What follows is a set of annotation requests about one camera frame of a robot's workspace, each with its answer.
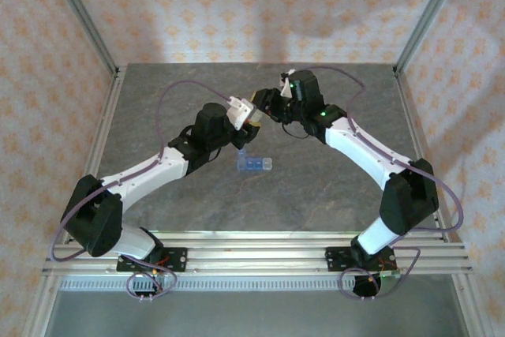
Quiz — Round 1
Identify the small circuit board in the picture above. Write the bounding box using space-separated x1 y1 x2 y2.
376 268 402 282

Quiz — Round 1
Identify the blue pill organizer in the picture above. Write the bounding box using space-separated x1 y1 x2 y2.
235 148 275 173

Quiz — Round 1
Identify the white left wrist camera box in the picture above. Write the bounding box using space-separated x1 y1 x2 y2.
226 95 254 131

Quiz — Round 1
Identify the grey slotted cable duct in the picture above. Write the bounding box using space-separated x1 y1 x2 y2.
58 276 458 292

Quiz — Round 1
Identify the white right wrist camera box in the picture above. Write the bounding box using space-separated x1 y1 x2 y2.
279 69 296 98

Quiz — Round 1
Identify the grey metal panel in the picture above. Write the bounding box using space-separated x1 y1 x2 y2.
43 289 470 337

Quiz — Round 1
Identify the long aluminium mounting rail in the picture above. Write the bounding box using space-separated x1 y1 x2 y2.
41 230 473 277

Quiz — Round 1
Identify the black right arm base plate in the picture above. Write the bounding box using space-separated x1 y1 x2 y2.
325 245 397 273

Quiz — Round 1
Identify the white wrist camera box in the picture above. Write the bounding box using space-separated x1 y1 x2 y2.
279 69 296 98
226 95 254 131

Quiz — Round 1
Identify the aluminium frame post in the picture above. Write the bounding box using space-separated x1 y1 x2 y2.
393 0 470 77
42 0 121 77

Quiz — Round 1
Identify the orange patterned white cloth backdrop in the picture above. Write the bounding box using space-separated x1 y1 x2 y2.
0 0 505 337

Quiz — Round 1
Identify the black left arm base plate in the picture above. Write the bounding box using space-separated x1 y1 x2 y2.
116 247 189 274

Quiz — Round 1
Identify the aluminium table side rail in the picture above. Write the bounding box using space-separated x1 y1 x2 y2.
394 70 490 337
27 66 128 337

